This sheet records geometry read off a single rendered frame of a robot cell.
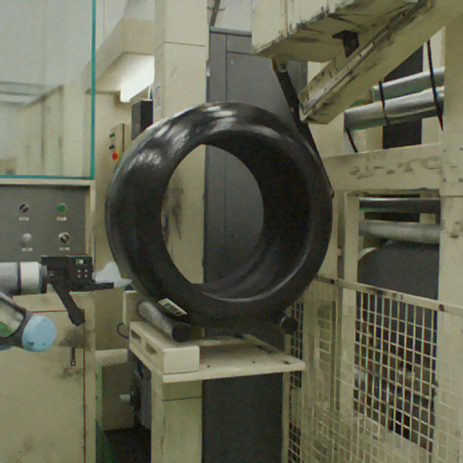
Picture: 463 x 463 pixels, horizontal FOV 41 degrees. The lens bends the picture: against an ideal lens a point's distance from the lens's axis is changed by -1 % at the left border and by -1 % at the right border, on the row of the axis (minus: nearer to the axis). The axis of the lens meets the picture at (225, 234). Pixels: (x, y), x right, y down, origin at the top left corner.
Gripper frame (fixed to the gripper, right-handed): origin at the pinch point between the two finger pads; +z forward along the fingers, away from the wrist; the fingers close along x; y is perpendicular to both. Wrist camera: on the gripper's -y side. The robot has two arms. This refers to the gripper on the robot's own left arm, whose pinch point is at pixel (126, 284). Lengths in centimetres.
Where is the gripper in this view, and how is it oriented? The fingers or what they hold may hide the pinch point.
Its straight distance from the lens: 151.2
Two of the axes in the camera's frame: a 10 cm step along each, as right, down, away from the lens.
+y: 0.1, -10.0, -0.5
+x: -3.6, -0.5, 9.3
